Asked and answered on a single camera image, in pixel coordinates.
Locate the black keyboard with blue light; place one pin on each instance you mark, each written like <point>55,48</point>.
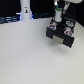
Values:
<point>10,19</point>

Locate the black kcup holder drawer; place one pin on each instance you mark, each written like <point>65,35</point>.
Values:
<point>58,34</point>

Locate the green-lidded white kcup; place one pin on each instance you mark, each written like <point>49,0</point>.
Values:
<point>58,14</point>

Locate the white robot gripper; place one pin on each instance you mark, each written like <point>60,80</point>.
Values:
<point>67,6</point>

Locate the kcup in holder slot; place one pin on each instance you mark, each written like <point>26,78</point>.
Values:
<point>52,26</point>
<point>69,23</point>
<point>68,32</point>

